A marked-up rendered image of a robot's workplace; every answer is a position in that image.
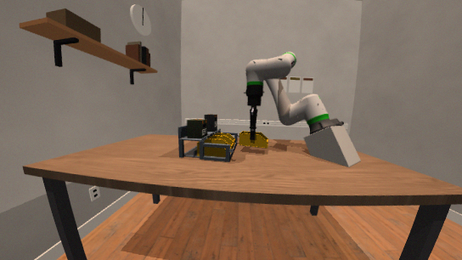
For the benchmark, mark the yellow bin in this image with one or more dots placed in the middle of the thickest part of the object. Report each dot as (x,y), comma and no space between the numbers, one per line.
(225,134)
(225,138)
(220,152)
(244,139)

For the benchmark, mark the grey metal shelf rack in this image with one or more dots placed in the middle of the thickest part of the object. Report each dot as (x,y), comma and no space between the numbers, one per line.
(182,135)

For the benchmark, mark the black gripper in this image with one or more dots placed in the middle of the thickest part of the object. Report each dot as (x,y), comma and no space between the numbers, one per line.
(253,101)

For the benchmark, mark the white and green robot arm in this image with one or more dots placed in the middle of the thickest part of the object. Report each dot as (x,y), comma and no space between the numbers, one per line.
(310,108)

